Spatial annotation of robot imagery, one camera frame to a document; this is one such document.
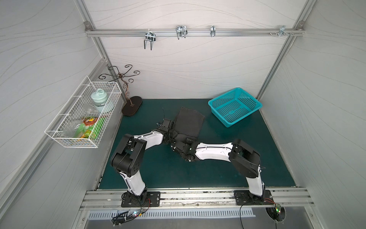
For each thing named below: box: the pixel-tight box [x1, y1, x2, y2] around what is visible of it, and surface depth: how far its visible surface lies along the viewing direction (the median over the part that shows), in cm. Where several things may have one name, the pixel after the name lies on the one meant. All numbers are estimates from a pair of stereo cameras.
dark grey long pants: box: [173, 106, 205, 143], surface depth 106 cm
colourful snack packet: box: [75, 116, 106, 140], surface depth 64 cm
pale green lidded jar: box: [91, 88, 108, 107], surface depth 67 cm
